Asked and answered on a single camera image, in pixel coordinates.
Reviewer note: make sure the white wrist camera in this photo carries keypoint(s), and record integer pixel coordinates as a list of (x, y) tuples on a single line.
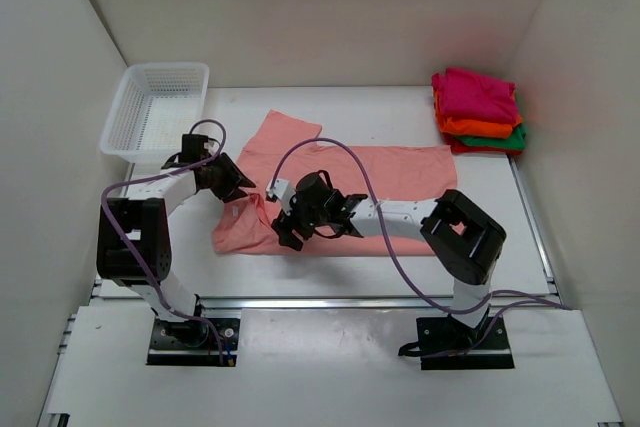
[(281, 192), (210, 147)]

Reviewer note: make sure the white perforated plastic basket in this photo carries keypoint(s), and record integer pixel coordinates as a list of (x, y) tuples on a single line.
[(155, 104)]

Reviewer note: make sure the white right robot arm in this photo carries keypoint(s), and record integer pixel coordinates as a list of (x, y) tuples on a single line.
[(466, 240)]

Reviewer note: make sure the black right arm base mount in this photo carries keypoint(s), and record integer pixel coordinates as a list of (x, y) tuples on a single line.
[(444, 343)]

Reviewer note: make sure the folded green t-shirt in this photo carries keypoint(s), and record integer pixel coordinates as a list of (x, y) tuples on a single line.
[(515, 143)]

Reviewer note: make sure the aluminium table rail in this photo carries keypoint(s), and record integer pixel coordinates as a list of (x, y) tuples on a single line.
[(298, 282)]

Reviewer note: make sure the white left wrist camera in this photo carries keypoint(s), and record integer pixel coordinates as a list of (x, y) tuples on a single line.
[(210, 147)]

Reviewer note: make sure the folded red t-shirt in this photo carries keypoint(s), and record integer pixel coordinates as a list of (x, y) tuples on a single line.
[(458, 148)]

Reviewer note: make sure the salmon pink t-shirt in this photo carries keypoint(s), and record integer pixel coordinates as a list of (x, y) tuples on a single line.
[(288, 148)]

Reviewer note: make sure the folded orange t-shirt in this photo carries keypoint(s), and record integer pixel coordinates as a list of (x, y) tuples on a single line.
[(470, 127)]

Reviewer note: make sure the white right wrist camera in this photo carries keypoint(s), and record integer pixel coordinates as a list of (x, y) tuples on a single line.
[(281, 192)]

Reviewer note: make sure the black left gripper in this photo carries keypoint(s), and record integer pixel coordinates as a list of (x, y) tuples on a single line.
[(228, 177)]

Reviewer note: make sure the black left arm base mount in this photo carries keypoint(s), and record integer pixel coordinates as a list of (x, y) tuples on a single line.
[(193, 344)]

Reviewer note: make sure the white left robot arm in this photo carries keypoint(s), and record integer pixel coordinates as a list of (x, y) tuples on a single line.
[(134, 249)]

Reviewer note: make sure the folded magenta t-shirt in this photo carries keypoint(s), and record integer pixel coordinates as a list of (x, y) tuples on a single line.
[(470, 95)]

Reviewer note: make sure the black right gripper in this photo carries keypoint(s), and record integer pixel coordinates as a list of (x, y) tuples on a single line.
[(289, 223)]

